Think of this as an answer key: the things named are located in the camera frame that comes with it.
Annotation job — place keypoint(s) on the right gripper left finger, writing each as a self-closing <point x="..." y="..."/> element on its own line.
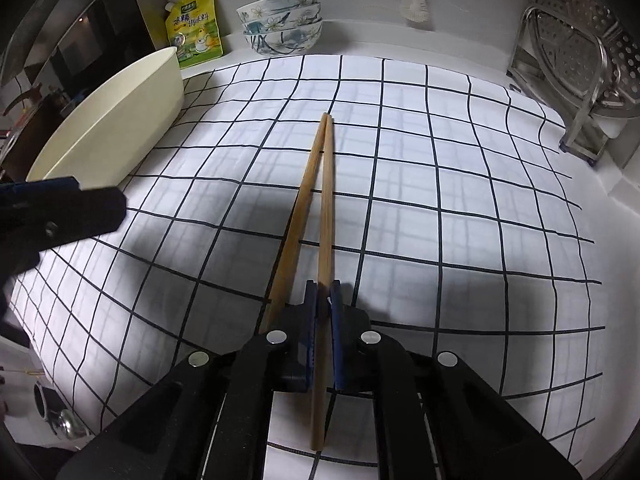
<point x="307" y="323"/>

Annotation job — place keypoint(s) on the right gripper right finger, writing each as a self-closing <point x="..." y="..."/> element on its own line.
<point x="337" y="325"/>

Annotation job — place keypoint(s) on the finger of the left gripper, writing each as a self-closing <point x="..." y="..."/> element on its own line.
<point x="36" y="218"/>
<point x="37" y="188"/>

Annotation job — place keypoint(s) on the wooden chopstick seven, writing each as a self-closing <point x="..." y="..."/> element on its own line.
<point x="284" y="278"/>

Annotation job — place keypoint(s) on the white round tray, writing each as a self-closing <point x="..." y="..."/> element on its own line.
<point x="112" y="131"/>

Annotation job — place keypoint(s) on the black white grid cloth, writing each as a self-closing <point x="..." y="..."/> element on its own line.
<point x="456" y="229"/>

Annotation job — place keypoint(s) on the yellow seasoning pouch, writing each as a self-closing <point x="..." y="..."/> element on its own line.
<point x="192" y="28"/>

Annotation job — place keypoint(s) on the bottom floral ceramic bowl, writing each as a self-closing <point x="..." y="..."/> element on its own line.
<point x="286" y="42"/>

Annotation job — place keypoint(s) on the floral ceramic bowl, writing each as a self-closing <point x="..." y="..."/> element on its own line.
<point x="262" y="21"/>
<point x="262" y="8"/>
<point x="286" y="42"/>

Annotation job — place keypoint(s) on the middle floral ceramic bowl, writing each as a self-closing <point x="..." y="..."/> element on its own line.
<point x="262" y="21"/>

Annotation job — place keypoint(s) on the top floral ceramic bowl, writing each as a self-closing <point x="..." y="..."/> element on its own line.
<point x="262" y="8"/>

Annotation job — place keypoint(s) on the steel dish rack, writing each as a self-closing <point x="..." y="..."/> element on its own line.
<point x="585" y="134"/>

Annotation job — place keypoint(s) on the steel steamer plate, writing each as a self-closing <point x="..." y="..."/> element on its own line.
<point x="566" y="35"/>

